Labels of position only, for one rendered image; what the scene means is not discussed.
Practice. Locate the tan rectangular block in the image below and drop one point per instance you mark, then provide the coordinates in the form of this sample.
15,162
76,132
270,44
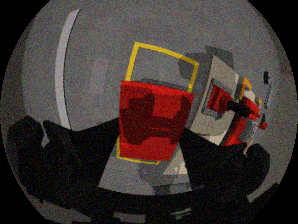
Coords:
248,145

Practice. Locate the yellow rectangular outline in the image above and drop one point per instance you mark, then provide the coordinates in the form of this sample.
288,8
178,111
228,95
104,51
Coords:
129,73

